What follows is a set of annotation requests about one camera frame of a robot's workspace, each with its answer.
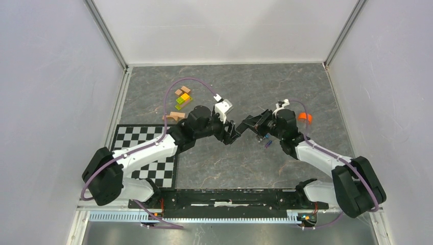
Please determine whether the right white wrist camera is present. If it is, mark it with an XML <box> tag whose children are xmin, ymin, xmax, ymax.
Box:
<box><xmin>272</xmin><ymin>99</ymin><xmax>290</xmax><ymax>117</ymax></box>

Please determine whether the tan wooden block pair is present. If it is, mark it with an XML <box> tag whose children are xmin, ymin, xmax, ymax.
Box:
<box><xmin>175</xmin><ymin>86</ymin><xmax>191</xmax><ymax>96</ymax></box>

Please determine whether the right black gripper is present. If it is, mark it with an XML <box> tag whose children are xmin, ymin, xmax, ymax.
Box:
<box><xmin>243</xmin><ymin>109</ymin><xmax>284</xmax><ymax>140</ymax></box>

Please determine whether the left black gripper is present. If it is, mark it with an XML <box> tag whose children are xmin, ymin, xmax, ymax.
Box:
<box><xmin>195</xmin><ymin>110</ymin><xmax>241</xmax><ymax>145</ymax></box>

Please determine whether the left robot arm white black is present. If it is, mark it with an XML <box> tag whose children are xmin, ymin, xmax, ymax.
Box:
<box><xmin>82</xmin><ymin>101</ymin><xmax>240</xmax><ymax>208</ymax></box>

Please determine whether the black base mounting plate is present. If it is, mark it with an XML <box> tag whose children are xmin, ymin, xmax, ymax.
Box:
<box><xmin>143</xmin><ymin>188</ymin><xmax>329</xmax><ymax>218</ymax></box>

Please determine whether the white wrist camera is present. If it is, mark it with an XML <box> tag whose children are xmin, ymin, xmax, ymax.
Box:
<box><xmin>272</xmin><ymin>99</ymin><xmax>290</xmax><ymax>117</ymax></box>
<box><xmin>213</xmin><ymin>93</ymin><xmax>233</xmax><ymax>123</ymax></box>

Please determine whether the black white checkerboard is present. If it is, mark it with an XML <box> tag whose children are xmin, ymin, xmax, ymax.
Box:
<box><xmin>111</xmin><ymin>124</ymin><xmax>178</xmax><ymax>190</ymax></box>

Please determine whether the orange tape roll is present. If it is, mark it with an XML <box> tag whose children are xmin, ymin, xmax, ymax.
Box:
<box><xmin>298</xmin><ymin>112</ymin><xmax>312</xmax><ymax>125</ymax></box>

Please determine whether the aluminium slotted cable duct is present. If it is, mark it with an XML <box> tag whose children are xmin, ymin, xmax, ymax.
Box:
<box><xmin>88</xmin><ymin>211</ymin><xmax>305</xmax><ymax>224</ymax></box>

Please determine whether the purple battery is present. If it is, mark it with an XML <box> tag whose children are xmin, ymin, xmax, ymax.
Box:
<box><xmin>264</xmin><ymin>141</ymin><xmax>272</xmax><ymax>149</ymax></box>

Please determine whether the green yellow block stack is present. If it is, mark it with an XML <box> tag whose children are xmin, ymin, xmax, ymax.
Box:
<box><xmin>175</xmin><ymin>93</ymin><xmax>192</xmax><ymax>110</ymax></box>

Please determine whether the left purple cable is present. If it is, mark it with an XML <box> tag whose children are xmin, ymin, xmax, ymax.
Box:
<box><xmin>80</xmin><ymin>77</ymin><xmax>218</xmax><ymax>202</ymax></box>

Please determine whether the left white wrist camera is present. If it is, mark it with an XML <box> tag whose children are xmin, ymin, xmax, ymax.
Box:
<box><xmin>213</xmin><ymin>93</ymin><xmax>233</xmax><ymax>123</ymax></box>

